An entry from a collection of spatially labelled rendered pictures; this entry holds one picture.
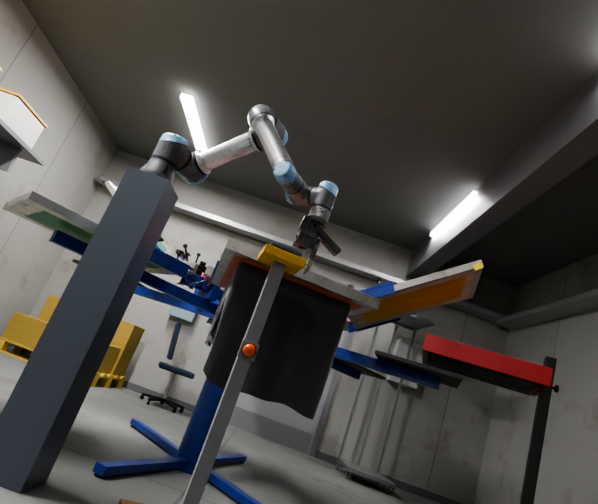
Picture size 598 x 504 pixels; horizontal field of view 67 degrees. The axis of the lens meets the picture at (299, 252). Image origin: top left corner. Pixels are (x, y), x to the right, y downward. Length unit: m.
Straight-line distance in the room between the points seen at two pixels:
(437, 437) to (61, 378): 5.12
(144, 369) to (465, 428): 4.09
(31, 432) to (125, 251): 0.69
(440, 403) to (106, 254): 5.12
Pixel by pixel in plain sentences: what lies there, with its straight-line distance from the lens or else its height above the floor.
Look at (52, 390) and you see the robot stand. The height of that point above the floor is 0.32.
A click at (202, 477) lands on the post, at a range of 1.34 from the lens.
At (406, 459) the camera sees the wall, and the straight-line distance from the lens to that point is 6.21.
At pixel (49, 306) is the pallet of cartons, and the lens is 6.01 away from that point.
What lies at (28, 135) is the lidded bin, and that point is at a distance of 4.39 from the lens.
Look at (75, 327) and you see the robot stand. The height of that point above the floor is 0.54.
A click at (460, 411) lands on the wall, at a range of 6.40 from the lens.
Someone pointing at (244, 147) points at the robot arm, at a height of 1.47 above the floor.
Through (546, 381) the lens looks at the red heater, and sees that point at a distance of 2.55.
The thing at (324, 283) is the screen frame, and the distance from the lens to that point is 1.59.
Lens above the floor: 0.57
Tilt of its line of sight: 17 degrees up
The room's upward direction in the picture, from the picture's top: 20 degrees clockwise
